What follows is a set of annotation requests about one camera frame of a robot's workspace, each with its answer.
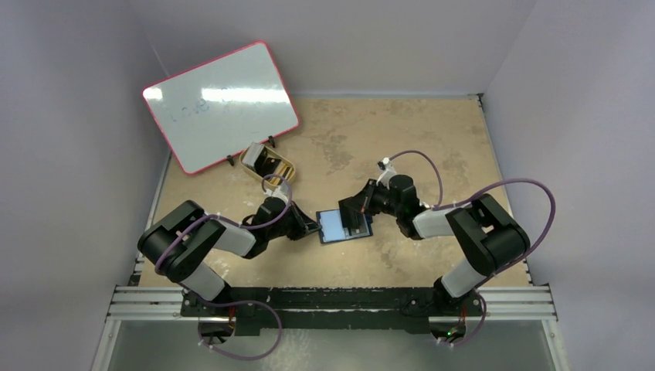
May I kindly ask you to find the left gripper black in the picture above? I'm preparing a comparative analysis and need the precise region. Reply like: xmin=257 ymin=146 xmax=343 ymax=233
xmin=266 ymin=201 xmax=320 ymax=241

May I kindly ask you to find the blue leather card holder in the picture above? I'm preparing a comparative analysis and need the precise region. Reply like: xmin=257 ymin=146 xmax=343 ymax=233
xmin=316 ymin=209 xmax=373 ymax=244

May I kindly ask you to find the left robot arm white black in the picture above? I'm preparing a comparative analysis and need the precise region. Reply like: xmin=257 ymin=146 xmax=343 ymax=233
xmin=137 ymin=196 xmax=321 ymax=316

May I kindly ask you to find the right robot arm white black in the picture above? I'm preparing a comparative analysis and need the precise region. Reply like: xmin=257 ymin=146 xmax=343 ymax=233
xmin=338 ymin=175 xmax=530 ymax=315

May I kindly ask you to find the beige oval card tray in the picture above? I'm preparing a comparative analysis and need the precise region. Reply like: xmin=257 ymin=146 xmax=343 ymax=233
xmin=239 ymin=142 xmax=296 ymax=188

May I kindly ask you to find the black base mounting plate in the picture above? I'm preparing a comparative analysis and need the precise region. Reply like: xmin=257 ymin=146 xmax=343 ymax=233
xmin=181 ymin=287 xmax=483 ymax=337

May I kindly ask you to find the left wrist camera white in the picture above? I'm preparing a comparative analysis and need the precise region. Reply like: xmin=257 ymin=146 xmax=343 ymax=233
xmin=265 ymin=185 xmax=289 ymax=203

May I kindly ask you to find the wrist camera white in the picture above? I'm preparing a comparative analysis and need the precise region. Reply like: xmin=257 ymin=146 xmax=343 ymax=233
xmin=377 ymin=158 xmax=397 ymax=187
xmin=265 ymin=185 xmax=289 ymax=203

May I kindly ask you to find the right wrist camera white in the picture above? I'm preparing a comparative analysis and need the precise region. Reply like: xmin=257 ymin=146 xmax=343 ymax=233
xmin=377 ymin=158 xmax=397 ymax=187

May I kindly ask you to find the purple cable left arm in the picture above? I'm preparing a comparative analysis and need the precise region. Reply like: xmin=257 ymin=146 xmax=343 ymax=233
xmin=154 ymin=174 xmax=294 ymax=362

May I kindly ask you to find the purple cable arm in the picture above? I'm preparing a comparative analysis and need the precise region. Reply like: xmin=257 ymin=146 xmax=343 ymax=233
xmin=154 ymin=174 xmax=294 ymax=362
xmin=386 ymin=149 xmax=557 ymax=349

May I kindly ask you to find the whiteboard with pink frame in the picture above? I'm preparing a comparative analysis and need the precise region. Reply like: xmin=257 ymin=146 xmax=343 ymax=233
xmin=141 ymin=41 xmax=300 ymax=175

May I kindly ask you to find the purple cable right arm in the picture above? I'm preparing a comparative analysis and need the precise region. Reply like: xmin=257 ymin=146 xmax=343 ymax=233
xmin=386 ymin=149 xmax=557 ymax=349

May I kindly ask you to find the aluminium rail frame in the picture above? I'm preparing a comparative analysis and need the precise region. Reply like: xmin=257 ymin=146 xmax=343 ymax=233
xmin=107 ymin=286 xmax=558 ymax=321

